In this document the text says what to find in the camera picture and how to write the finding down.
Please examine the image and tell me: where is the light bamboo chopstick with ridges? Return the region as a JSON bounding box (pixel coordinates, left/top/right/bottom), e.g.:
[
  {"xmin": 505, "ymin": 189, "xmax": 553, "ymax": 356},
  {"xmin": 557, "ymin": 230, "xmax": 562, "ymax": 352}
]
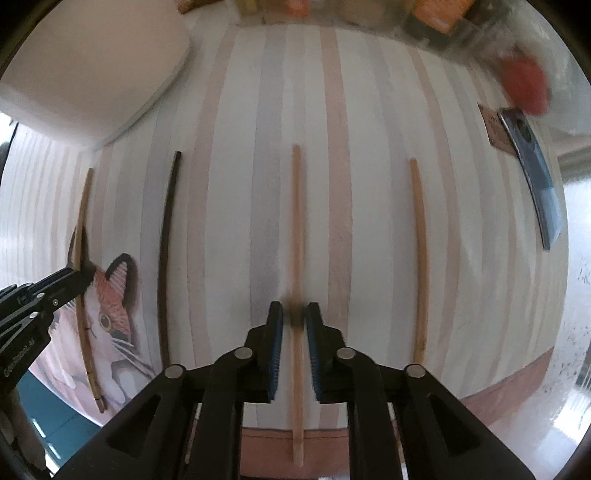
[{"xmin": 73, "ymin": 167, "xmax": 107, "ymax": 414}]

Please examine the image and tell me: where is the light wooden chopstick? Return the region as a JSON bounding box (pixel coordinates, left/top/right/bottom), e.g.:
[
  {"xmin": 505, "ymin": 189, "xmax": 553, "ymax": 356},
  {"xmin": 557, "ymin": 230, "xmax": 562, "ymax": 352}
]
[
  {"xmin": 410, "ymin": 158, "xmax": 430, "ymax": 364},
  {"xmin": 290, "ymin": 145, "xmax": 304, "ymax": 467}
]

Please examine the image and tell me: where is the dark brown chopstick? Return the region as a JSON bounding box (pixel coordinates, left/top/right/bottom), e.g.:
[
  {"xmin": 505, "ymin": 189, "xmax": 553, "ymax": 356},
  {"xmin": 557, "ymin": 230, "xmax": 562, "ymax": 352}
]
[{"xmin": 156, "ymin": 151, "xmax": 182, "ymax": 369}]

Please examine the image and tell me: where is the cream utensil holder cup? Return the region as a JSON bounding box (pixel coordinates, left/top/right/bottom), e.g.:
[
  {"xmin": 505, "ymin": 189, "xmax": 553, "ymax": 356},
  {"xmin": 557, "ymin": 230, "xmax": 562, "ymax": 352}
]
[{"xmin": 1, "ymin": 1, "xmax": 191, "ymax": 148}]

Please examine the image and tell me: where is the striped cat placemat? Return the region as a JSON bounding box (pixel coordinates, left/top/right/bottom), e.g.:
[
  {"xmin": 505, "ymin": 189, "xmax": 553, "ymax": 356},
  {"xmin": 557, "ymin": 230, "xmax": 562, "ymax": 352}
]
[{"xmin": 0, "ymin": 4, "xmax": 570, "ymax": 480}]

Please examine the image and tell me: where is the brown printed card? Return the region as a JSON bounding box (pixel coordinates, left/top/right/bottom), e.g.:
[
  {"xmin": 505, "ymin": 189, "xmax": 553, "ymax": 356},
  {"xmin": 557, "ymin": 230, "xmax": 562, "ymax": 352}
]
[{"xmin": 478, "ymin": 104, "xmax": 517, "ymax": 157}]

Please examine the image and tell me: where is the red round object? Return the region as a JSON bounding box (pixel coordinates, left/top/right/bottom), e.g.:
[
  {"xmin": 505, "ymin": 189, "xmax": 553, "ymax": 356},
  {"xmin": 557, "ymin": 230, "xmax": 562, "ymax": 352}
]
[{"xmin": 501, "ymin": 56, "xmax": 550, "ymax": 116}]

